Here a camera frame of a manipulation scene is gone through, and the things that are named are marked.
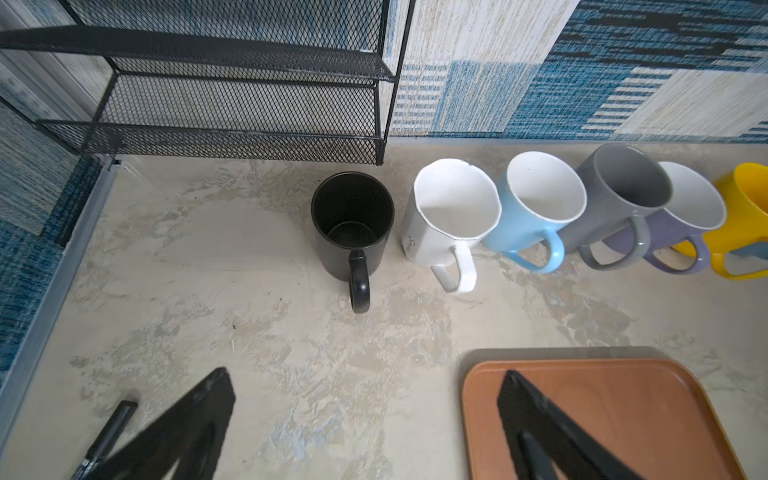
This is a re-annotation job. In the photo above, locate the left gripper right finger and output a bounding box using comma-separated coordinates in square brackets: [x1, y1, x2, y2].
[497, 370, 639, 479]

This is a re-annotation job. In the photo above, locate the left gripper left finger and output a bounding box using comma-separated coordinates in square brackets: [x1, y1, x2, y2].
[90, 367, 236, 479]

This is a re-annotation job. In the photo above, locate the light blue mug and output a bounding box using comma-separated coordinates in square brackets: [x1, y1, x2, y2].
[483, 151, 588, 274]

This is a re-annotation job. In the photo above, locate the black mug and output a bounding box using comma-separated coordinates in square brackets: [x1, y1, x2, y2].
[310, 171, 395, 314]

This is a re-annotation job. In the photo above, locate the grey mug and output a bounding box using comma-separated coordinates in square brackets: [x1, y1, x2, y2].
[559, 144, 673, 271]

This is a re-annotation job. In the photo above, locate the white mug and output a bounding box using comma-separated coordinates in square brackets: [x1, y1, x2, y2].
[400, 158, 502, 294]

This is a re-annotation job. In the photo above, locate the purple mug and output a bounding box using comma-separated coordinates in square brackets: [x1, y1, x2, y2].
[601, 159, 727, 275]

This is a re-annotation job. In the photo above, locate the yellow mug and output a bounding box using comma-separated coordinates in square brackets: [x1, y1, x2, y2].
[673, 163, 767, 280]

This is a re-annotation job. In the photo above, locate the blue speckled mug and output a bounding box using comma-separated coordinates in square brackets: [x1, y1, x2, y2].
[732, 241, 768, 260]

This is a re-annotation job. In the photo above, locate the black marker pen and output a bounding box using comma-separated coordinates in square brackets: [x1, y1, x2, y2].
[71, 400, 138, 480]

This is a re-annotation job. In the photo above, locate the brown plastic tray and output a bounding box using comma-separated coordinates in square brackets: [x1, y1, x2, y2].
[462, 358, 745, 479]

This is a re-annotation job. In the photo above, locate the black wire shelf rack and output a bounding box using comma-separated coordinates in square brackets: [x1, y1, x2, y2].
[1, 1, 415, 166]

